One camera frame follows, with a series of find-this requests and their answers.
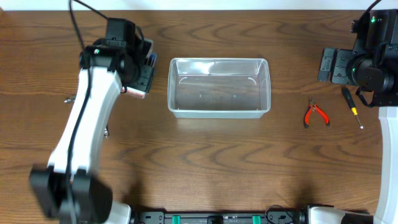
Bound blue screwdriver set case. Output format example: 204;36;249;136
126;53;157;99

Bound chrome ring wrench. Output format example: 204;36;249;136
104;125;109;138

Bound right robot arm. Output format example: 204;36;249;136
294;6;397;223

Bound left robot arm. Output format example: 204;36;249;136
29;18;156;223

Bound clear plastic container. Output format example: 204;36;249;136
167;58;271;119

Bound black yellow screwdriver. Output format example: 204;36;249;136
341;86;364;129

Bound red black pliers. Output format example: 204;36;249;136
303;98;331;129

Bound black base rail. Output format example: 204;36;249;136
133;207;373;224

